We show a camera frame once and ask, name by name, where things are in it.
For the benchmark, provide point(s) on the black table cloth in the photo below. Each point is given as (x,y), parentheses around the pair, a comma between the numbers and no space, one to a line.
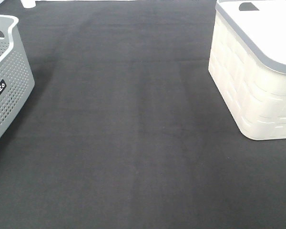
(125,128)

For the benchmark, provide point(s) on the white basket with grey rim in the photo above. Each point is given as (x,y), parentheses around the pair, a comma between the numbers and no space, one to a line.
(248,64)

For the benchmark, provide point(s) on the grey perforated plastic basket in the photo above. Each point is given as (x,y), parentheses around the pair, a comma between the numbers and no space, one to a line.
(16,79)

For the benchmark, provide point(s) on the white object at table edge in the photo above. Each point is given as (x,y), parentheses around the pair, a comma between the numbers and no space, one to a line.
(28,4)

